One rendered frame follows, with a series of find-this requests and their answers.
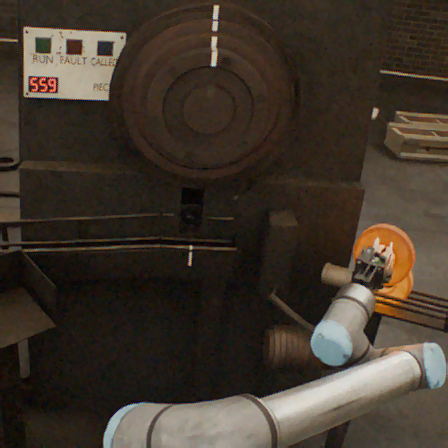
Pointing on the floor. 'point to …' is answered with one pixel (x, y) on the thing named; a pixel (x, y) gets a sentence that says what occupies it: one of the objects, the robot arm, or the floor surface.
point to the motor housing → (288, 357)
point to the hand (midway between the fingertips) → (385, 248)
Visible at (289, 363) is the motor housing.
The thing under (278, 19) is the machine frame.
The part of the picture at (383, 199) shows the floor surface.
